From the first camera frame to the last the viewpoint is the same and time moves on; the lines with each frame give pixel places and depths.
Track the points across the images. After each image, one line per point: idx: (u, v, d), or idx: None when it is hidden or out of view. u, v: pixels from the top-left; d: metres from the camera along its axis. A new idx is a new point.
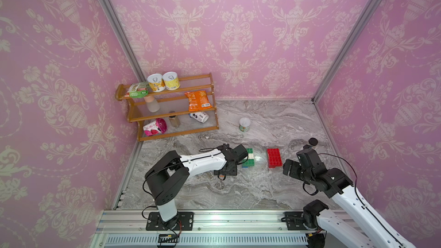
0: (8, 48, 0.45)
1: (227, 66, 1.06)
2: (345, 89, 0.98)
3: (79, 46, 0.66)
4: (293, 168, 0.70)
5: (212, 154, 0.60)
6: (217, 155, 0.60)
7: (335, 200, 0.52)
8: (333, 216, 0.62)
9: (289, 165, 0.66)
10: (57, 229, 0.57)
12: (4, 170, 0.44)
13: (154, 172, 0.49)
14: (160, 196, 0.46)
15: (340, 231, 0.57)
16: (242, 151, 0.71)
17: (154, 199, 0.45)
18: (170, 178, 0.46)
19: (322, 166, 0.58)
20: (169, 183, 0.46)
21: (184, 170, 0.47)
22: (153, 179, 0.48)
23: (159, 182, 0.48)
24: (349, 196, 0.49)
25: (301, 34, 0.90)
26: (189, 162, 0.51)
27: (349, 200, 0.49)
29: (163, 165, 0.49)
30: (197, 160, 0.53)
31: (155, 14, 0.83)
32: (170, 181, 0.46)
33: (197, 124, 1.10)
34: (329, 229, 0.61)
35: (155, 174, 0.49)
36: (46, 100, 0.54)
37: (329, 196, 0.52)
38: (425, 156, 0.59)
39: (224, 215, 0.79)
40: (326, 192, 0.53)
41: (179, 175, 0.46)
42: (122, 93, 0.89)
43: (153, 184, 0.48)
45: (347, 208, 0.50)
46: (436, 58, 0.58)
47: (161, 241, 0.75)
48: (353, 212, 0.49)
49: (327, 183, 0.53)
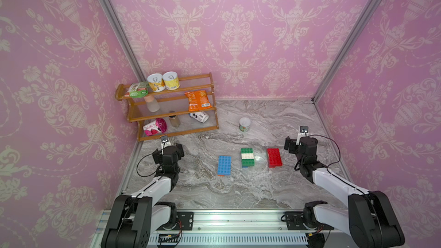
0: (7, 48, 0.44)
1: (227, 66, 1.06)
2: (345, 89, 0.98)
3: (79, 46, 0.66)
4: (289, 145, 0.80)
5: (157, 179, 0.62)
6: (161, 178, 0.63)
7: (318, 183, 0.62)
8: (327, 205, 0.64)
9: (287, 143, 0.85)
10: (57, 229, 0.57)
12: (4, 170, 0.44)
13: (114, 228, 0.42)
14: (138, 236, 0.41)
15: (330, 212, 0.58)
16: (169, 156, 0.67)
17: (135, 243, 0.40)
18: (138, 217, 0.43)
19: (314, 155, 0.68)
20: (139, 222, 0.42)
21: (147, 198, 0.46)
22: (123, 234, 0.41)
23: (127, 233, 0.42)
24: (320, 172, 0.61)
25: (301, 34, 0.90)
26: (142, 193, 0.50)
27: (320, 174, 0.61)
29: (118, 217, 0.43)
30: (149, 188, 0.54)
31: (155, 14, 0.83)
32: (139, 218, 0.43)
33: (197, 124, 1.10)
34: (325, 218, 0.61)
35: (119, 229, 0.42)
36: (46, 100, 0.54)
37: (314, 182, 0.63)
38: (425, 156, 0.59)
39: (224, 215, 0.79)
40: (308, 178, 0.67)
41: (144, 206, 0.44)
42: (122, 93, 0.89)
43: (117, 239, 0.41)
45: (320, 182, 0.61)
46: (436, 58, 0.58)
47: (161, 241, 0.75)
48: (324, 181, 0.59)
49: (308, 171, 0.66)
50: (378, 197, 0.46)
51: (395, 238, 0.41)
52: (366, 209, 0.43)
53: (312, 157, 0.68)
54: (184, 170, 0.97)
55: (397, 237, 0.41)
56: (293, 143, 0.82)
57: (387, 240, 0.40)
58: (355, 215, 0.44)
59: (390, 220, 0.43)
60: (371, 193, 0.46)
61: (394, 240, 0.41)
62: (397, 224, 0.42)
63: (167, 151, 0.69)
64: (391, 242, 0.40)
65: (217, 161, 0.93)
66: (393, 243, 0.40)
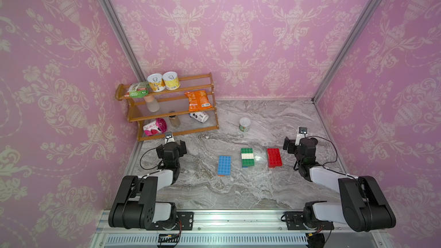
0: (7, 47, 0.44)
1: (227, 66, 1.06)
2: (345, 89, 0.98)
3: (79, 46, 0.66)
4: (289, 145, 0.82)
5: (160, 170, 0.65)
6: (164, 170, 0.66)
7: (316, 181, 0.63)
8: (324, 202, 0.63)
9: (286, 143, 0.87)
10: (57, 229, 0.57)
12: (4, 170, 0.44)
13: (121, 203, 0.44)
14: (144, 212, 0.43)
15: (328, 205, 0.59)
16: (170, 150, 0.70)
17: (140, 215, 0.43)
18: (144, 192, 0.46)
19: (314, 157, 0.71)
20: (146, 196, 0.45)
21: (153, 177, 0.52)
22: (130, 208, 0.44)
23: (134, 207, 0.44)
24: (316, 169, 0.64)
25: (301, 34, 0.90)
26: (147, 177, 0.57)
27: (317, 171, 0.63)
29: (125, 194, 0.45)
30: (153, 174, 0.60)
31: (155, 14, 0.83)
32: (146, 193, 0.46)
33: (197, 124, 1.10)
34: (325, 213, 0.61)
35: (125, 205, 0.44)
36: (46, 100, 0.54)
37: (312, 179, 0.66)
38: (425, 156, 0.59)
39: (224, 215, 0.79)
40: (305, 177, 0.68)
41: (149, 183, 0.47)
42: (122, 93, 0.89)
43: (124, 214, 0.43)
45: (317, 179, 0.64)
46: (436, 58, 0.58)
47: (161, 241, 0.75)
48: (319, 176, 0.62)
49: (306, 171, 0.69)
50: (367, 179, 0.49)
51: (384, 216, 0.42)
52: (355, 188, 0.46)
53: (311, 157, 0.71)
54: (184, 170, 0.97)
55: (386, 216, 0.42)
56: (292, 143, 0.84)
57: (377, 217, 0.42)
58: (345, 195, 0.47)
59: (379, 200, 0.44)
60: (360, 177, 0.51)
61: (384, 219, 0.42)
62: (386, 204, 0.44)
63: (168, 147, 0.72)
64: (381, 220, 0.42)
65: (217, 161, 0.93)
66: (383, 221, 0.42)
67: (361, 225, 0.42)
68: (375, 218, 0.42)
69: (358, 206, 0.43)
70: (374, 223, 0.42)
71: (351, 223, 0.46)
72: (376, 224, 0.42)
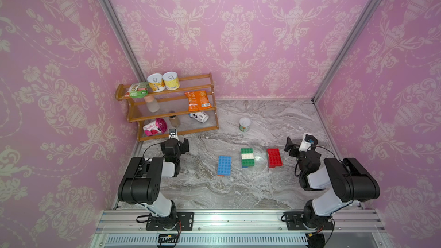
0: (8, 48, 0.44)
1: (227, 66, 1.06)
2: (344, 89, 0.99)
3: (79, 46, 0.66)
4: (291, 150, 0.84)
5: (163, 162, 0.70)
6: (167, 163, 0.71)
7: (315, 186, 0.67)
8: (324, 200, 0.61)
9: (289, 147, 0.88)
10: (57, 229, 0.57)
12: (4, 170, 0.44)
13: (130, 179, 0.48)
14: (151, 186, 0.46)
15: (324, 196, 0.61)
16: (172, 145, 0.74)
17: (147, 188, 0.46)
18: (153, 169, 0.50)
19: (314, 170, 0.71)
20: (154, 172, 0.49)
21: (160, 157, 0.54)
22: (137, 181, 0.48)
23: (140, 181, 0.48)
24: (312, 175, 0.69)
25: (301, 34, 0.91)
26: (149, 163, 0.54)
27: (313, 175, 0.68)
29: (134, 170, 0.50)
30: None
31: (155, 14, 0.83)
32: (153, 170, 0.50)
33: (197, 124, 1.10)
34: (322, 206, 0.62)
35: (132, 181, 0.48)
36: (47, 100, 0.54)
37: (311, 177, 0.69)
38: (425, 156, 0.59)
39: (224, 215, 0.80)
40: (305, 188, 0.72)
41: (157, 161, 0.52)
42: (122, 93, 0.89)
43: (132, 188, 0.46)
45: (314, 183, 0.67)
46: (436, 58, 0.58)
47: (161, 241, 0.75)
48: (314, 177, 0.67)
49: (305, 183, 0.72)
50: (349, 159, 0.54)
51: (368, 183, 0.47)
52: (337, 163, 0.53)
53: (312, 171, 0.73)
54: (184, 170, 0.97)
55: (371, 185, 0.46)
56: (294, 148, 0.83)
57: (361, 186, 0.46)
58: (331, 169, 0.53)
59: (361, 171, 0.50)
60: (344, 159, 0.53)
61: (368, 188, 0.46)
62: (368, 175, 0.49)
63: (169, 143, 0.75)
64: (366, 190, 0.46)
65: (217, 161, 0.93)
66: (369, 192, 0.46)
67: (346, 193, 0.47)
68: (359, 185, 0.46)
69: (341, 175, 0.49)
70: (359, 192, 0.46)
71: (337, 196, 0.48)
72: (362, 192, 0.46)
